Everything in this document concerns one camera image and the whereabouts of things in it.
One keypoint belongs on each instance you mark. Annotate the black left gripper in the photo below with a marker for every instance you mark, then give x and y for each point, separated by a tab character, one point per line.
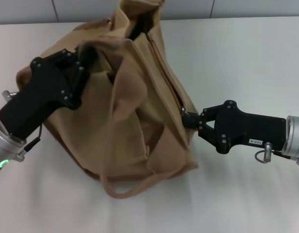
42	89

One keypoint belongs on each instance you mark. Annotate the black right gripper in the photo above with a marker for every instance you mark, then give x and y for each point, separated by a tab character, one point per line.
249	128

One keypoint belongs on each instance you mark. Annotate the silver metal zipper pull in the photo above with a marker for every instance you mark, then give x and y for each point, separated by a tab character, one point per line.
184	112

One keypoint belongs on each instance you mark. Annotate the khaki canvas food bag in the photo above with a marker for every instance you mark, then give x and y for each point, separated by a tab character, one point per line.
139	109

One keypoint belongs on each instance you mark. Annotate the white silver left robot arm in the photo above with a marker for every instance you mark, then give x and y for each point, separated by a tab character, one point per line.
4	148

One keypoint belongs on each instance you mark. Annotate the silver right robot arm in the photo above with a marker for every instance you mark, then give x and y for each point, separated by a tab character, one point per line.
296	138

